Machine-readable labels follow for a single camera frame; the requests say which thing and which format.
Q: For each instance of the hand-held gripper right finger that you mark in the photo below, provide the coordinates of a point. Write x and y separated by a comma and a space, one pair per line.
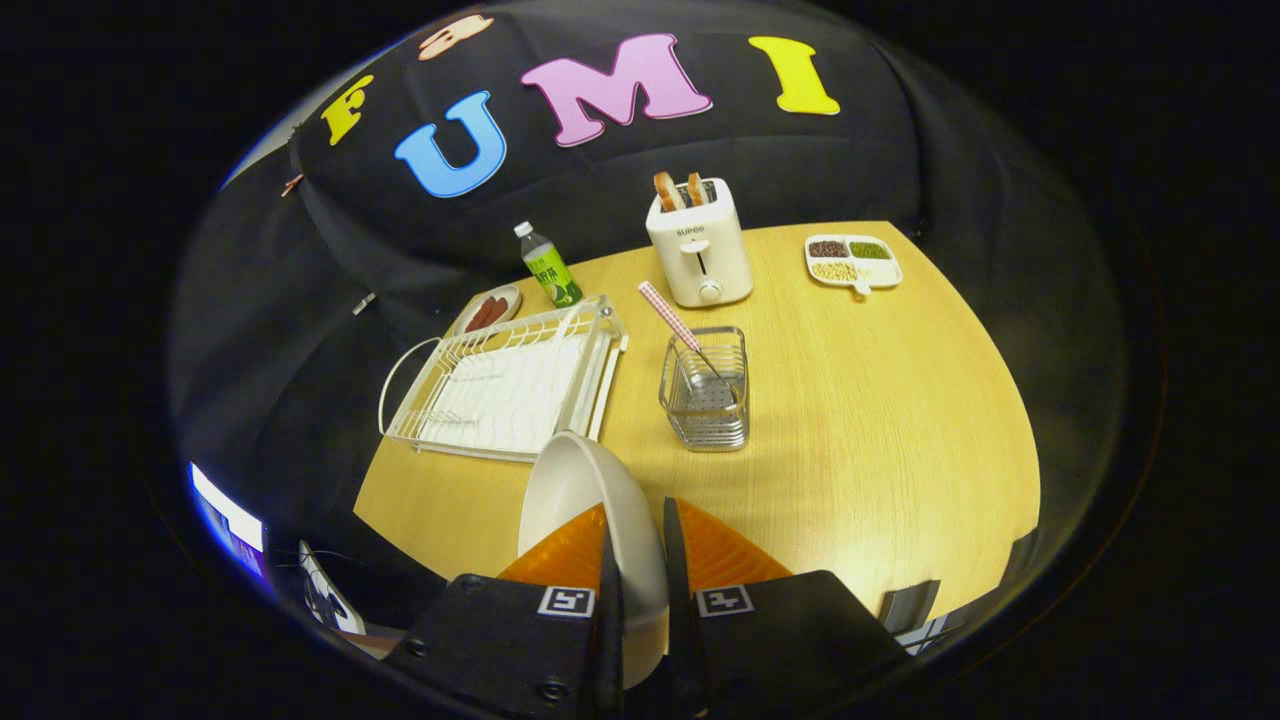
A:
676, 600

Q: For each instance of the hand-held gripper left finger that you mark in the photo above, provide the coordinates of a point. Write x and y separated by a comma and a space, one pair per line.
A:
500, 650

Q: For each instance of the beige round plate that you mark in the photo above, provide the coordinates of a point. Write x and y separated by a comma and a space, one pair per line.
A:
580, 480

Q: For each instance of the white framed dark device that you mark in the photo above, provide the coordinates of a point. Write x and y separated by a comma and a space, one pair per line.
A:
330, 600

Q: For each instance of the computer monitor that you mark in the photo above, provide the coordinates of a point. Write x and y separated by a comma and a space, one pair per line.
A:
228, 520

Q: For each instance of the reddish brown sausage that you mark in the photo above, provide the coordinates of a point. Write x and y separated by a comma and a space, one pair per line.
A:
496, 311
478, 317

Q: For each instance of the white toaster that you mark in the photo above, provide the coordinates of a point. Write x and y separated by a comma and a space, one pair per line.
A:
705, 260

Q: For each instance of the small grey saucer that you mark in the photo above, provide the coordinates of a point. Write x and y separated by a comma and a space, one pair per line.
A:
508, 298

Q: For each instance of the green label drink bottle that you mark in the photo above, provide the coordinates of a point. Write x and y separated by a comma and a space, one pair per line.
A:
553, 272

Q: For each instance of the pile of yellow beans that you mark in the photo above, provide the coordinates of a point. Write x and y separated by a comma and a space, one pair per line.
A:
834, 272

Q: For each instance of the small white tag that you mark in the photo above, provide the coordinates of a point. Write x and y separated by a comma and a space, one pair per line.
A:
361, 303

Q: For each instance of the pile of red beans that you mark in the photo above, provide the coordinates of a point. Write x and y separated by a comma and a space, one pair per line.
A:
828, 249

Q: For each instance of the white divided tray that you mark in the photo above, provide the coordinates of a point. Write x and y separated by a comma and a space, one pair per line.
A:
885, 275

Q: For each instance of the pile of green beans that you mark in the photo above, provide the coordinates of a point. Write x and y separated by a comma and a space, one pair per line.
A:
870, 250

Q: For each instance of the toast slice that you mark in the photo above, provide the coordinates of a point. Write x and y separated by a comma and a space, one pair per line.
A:
696, 189
668, 192

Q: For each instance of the red clip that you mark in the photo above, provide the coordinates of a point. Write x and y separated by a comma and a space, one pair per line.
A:
292, 185

